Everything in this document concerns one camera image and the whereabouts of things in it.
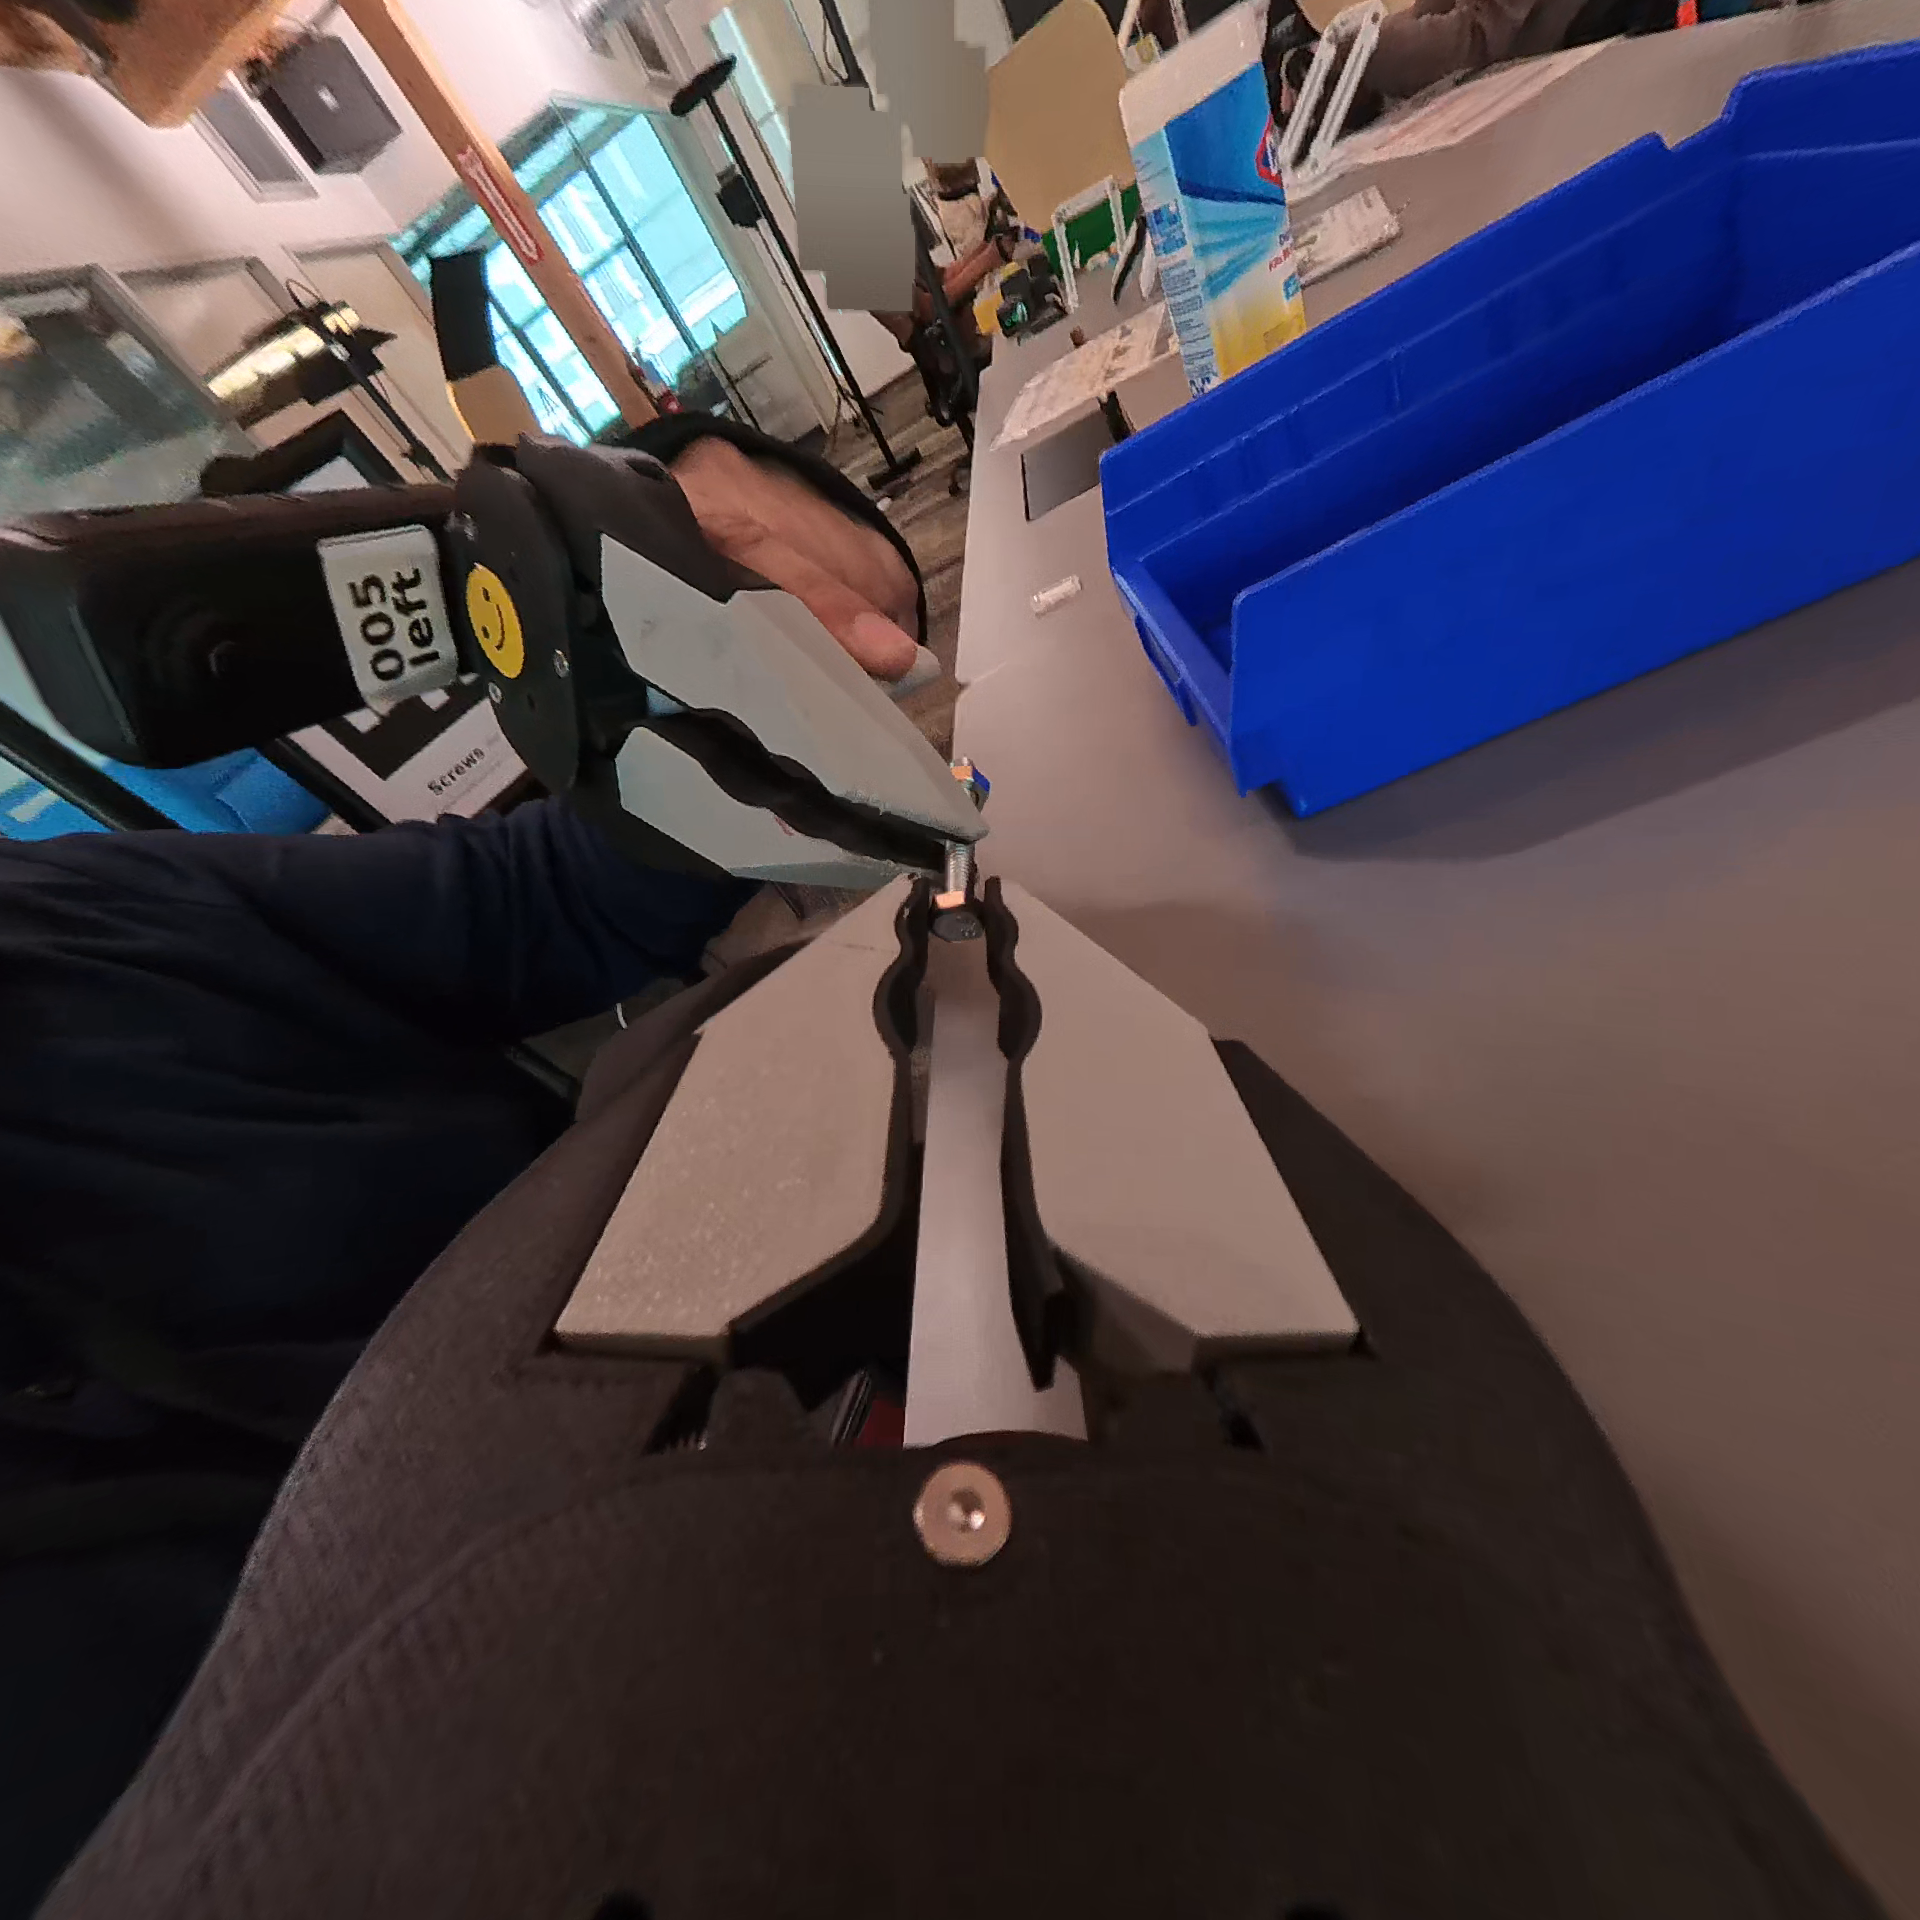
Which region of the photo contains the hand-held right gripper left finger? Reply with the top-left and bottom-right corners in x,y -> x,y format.
550,878 -> 922,1412

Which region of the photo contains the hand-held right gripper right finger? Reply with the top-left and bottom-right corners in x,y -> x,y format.
978,878 -> 1364,1402

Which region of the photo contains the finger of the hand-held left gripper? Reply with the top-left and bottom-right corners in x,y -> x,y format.
596,536 -> 993,849
612,722 -> 962,895

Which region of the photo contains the blue plastic bin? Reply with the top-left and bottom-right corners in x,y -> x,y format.
1099,38 -> 1920,819

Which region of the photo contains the person's left forearm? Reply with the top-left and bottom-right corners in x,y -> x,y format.
0,796 -> 782,1143

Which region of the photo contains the person's left hand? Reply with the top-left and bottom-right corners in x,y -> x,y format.
663,439 -> 927,689

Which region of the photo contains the black white framed sign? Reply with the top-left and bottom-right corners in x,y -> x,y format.
276,682 -> 545,827

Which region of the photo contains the black light flag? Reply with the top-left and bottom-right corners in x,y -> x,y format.
427,248 -> 497,385

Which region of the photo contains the printed paper sheet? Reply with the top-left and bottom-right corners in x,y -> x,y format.
1290,187 -> 1403,288
1358,46 -> 1622,168
989,321 -> 1187,449

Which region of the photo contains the yellow black small device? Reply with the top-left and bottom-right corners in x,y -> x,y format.
972,263 -> 1070,339

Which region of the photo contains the small green white holder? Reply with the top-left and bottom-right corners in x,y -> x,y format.
1043,177 -> 1143,279

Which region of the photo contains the black floor lamp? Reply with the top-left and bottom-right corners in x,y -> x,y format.
667,58 -> 917,496

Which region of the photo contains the person's dark clothing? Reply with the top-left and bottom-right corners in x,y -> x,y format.
0,1049 -> 571,1920

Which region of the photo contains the wipes canister blue label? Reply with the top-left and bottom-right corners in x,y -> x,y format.
1118,46 -> 1308,401

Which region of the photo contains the wooden support post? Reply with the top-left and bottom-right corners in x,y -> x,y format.
342,0 -> 663,430

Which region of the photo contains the black wall speaker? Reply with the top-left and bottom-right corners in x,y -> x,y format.
255,31 -> 405,175

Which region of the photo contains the white frame stand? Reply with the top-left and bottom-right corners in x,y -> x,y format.
1276,0 -> 1390,175

